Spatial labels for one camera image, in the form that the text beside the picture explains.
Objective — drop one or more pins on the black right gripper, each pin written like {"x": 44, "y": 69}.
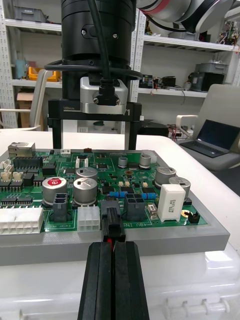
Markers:
{"x": 70, "y": 110}

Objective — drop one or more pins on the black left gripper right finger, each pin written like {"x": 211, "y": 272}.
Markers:
{"x": 130, "y": 287}

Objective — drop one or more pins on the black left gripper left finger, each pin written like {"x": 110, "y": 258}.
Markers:
{"x": 100, "y": 287}

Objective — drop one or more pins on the silver and black right arm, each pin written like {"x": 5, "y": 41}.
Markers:
{"x": 75, "y": 30}

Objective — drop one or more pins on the milky plastic box with lid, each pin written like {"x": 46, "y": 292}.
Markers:
{"x": 175, "y": 287}

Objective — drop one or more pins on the white chair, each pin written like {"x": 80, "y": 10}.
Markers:
{"x": 40, "y": 100}

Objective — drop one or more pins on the dark laptop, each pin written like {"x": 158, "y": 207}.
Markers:
{"x": 215, "y": 135}

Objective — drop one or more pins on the white shelf with goods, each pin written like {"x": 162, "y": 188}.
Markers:
{"x": 175, "y": 42}
{"x": 30, "y": 25}

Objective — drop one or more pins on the grey chair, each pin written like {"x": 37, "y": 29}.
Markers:
{"x": 220, "y": 100}

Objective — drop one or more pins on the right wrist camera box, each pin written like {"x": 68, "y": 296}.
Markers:
{"x": 87, "y": 96}

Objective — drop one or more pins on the green circuit board grey frame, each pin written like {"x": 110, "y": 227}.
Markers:
{"x": 100, "y": 180}

